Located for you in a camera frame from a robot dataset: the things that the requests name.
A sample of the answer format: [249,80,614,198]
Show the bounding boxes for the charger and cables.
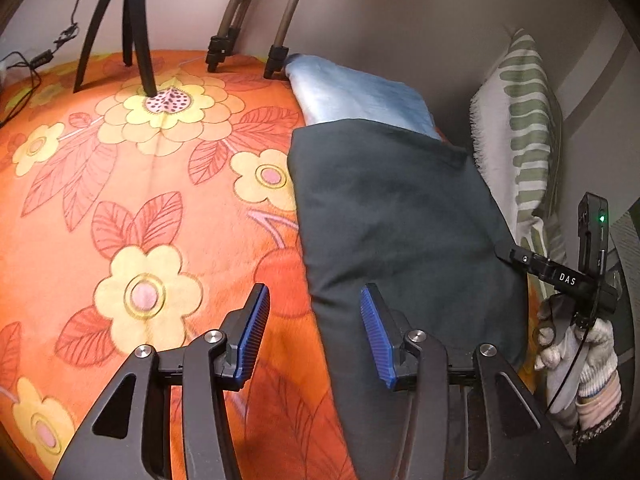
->
[0,19,82,129]

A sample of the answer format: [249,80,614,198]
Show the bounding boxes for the white gloved right hand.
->
[535,294,618,414]

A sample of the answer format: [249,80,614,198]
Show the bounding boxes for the orange floral bedsheet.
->
[1,51,354,479]

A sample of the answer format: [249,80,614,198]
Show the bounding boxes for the small black tripod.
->
[74,0,157,98]

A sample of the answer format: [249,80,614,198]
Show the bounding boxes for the dark green pants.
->
[288,119,528,479]

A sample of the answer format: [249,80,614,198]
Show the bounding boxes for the black camera box green led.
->
[578,192,608,278]

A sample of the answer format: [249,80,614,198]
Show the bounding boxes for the green white striped pillow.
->
[470,29,566,263]

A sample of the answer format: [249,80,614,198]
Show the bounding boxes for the light blue folded jeans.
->
[284,54,440,140]

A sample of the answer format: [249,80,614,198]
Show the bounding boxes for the tall folded metal tripod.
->
[205,0,300,79]

